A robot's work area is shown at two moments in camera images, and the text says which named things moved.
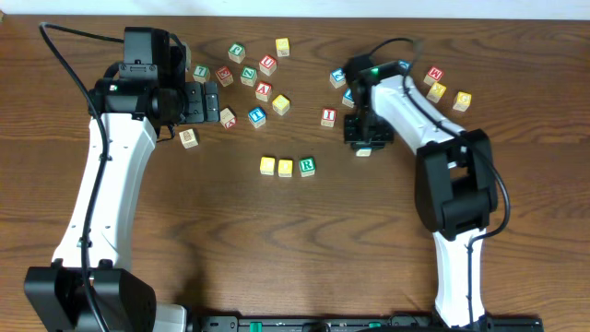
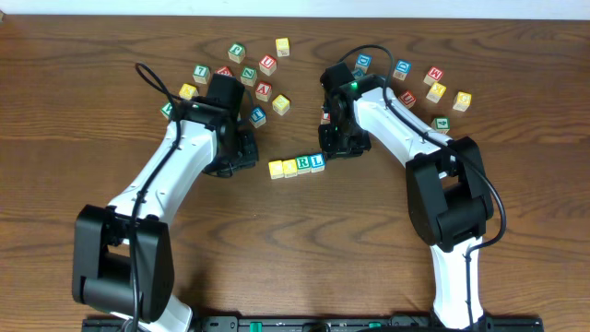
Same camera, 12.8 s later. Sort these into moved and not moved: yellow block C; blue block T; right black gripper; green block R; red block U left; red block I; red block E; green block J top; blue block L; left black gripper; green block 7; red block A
Moved: left black gripper; yellow block C; blue block L; right black gripper
Not moved: red block I; blue block T; green block 7; red block A; green block R; red block E; red block U left; green block J top
